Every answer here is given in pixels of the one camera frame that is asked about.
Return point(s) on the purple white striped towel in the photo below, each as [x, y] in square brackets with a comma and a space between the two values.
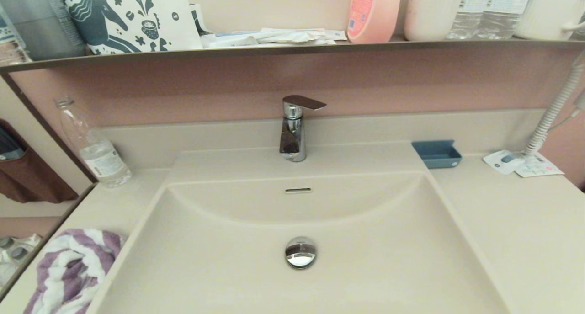
[73, 273]

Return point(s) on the chrome faucet body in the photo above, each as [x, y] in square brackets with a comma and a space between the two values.
[292, 140]

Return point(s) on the cream ceramic sink basin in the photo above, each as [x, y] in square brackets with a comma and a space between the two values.
[374, 259]

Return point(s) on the chrome drain stopper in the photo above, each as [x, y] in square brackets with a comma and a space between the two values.
[300, 252]

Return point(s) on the flat white packet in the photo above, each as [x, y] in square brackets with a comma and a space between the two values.
[292, 34]

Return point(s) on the small white sachet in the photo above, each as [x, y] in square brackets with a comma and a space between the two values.
[337, 34]

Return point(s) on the white tube blue stripe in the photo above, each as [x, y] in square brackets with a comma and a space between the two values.
[228, 39]

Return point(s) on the blue plastic soap dish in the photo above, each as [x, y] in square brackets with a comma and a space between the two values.
[438, 157]

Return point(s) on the pink lotion bottle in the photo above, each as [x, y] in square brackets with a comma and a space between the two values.
[378, 17]

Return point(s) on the small black white box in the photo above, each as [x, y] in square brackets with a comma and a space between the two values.
[198, 19]

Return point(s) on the white horse print bag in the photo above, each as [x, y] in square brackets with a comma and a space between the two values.
[183, 30]

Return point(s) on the clear bottle white label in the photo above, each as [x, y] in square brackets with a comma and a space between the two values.
[104, 163]

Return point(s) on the white plastic jar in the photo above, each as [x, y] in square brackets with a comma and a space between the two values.
[428, 12]

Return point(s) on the white card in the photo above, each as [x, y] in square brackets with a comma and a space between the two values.
[493, 161]

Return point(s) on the clear plastic water bottle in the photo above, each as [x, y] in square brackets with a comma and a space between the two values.
[465, 21]
[499, 21]

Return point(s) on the white printed leaflet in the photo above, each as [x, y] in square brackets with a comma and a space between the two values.
[541, 167]

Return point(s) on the gray pouch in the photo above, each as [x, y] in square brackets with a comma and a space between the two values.
[41, 30]

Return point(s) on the white ribbed mug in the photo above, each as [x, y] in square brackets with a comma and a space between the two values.
[547, 12]

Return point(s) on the brown wall shelf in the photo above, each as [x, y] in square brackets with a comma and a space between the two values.
[274, 50]

